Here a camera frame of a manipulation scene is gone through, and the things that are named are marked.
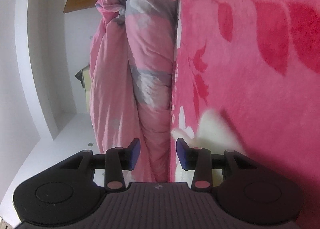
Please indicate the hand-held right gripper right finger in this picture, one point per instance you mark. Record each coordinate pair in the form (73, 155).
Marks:
(181, 154)

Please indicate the white fluffy sweater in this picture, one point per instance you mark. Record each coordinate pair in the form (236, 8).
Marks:
(215, 129)

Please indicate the pink grey floral quilt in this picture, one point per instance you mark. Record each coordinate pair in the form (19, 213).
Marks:
(140, 56)

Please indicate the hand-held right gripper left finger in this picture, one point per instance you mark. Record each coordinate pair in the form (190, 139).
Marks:
(135, 152)

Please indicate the yellow-green wardrobe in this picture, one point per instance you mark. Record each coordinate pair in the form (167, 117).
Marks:
(86, 86)

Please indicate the pink floral bed blanket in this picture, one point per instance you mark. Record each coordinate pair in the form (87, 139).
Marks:
(250, 81)

